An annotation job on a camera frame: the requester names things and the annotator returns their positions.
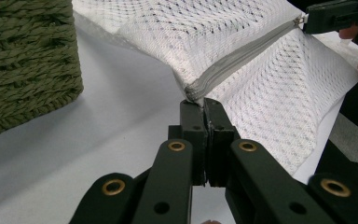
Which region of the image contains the white mesh laundry bag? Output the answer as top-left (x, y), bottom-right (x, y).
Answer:
top-left (71, 0), bottom-right (358, 176)

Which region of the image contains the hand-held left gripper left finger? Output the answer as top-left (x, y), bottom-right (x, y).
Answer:
top-left (167, 99), bottom-right (209, 188)

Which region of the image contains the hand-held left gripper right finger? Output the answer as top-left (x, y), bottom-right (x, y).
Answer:
top-left (203, 97), bottom-right (241, 189)

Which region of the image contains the green woven basket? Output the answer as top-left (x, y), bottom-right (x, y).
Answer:
top-left (0, 0), bottom-right (85, 141)

